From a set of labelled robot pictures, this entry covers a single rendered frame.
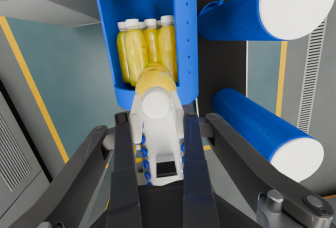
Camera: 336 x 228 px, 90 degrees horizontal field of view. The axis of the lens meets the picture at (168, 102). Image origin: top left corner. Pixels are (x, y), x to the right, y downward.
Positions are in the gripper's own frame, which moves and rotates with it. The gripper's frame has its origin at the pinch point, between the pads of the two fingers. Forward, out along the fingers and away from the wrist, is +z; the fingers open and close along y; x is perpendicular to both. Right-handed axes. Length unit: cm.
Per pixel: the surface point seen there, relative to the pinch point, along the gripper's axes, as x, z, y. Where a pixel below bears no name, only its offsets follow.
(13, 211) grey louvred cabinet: -119, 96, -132
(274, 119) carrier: -41, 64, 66
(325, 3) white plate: 15, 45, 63
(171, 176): -49, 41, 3
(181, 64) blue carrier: 1.1, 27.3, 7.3
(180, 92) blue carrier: -6.6, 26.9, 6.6
